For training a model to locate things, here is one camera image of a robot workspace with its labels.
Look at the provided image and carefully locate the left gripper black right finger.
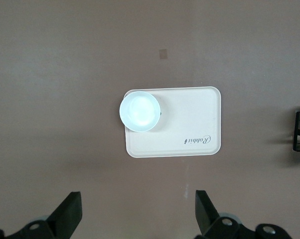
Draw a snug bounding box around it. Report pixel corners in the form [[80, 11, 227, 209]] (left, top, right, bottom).
[[194, 190, 293, 239]]

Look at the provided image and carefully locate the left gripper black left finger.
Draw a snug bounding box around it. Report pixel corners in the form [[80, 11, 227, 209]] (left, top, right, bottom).
[[0, 191, 83, 239]]

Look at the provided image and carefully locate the beige rectangular tray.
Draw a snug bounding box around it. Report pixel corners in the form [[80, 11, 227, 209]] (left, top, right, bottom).
[[125, 86, 222, 159]]

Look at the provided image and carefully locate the white bowl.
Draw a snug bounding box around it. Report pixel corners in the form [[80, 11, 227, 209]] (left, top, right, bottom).
[[119, 91, 162, 132]]

